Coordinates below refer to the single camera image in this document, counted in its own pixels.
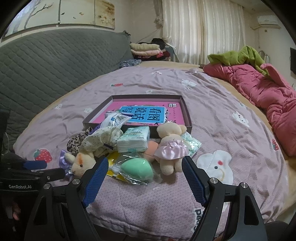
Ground bear plush purple bow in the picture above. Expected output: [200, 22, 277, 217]
[59, 150, 96, 181]

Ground floral cream scrunchie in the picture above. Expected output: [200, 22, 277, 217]
[79, 126, 123, 157]

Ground green sponge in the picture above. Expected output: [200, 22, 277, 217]
[107, 152, 162, 185]

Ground green flower tissue pack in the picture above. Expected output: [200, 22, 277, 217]
[117, 126, 150, 153]

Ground white blue wipes pack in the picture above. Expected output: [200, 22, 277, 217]
[89, 111, 132, 135]

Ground bear plush pink dress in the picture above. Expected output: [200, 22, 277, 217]
[154, 122, 189, 176]

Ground leopard print scrunchie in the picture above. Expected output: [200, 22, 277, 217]
[67, 127, 93, 156]

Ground shallow dark cardboard box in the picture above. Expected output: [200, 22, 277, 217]
[83, 94, 192, 138]

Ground pink quilted bedspread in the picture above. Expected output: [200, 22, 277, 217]
[13, 66, 290, 240]

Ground orange makeup sponge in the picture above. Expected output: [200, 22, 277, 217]
[144, 141, 159, 163]

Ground grey quilted headboard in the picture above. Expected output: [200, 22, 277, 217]
[1, 29, 132, 146]

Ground pink and blue book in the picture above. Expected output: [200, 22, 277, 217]
[88, 99, 185, 125]

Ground red pink comforter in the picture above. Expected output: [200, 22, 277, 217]
[203, 64, 295, 156]

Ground blue patterned cloth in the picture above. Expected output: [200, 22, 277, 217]
[119, 59, 142, 68]

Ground stack of folded clothes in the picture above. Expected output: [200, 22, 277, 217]
[130, 38, 174, 62]

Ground green blanket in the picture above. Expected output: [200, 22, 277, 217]
[207, 46, 269, 76]

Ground white curtains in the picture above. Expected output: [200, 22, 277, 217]
[162, 1, 246, 65]

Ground white air conditioner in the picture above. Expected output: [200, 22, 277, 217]
[257, 15, 281, 29]

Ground wall painting panels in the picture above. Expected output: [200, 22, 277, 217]
[4, 0, 115, 37]

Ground black wall television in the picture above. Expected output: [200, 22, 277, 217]
[290, 48, 296, 74]

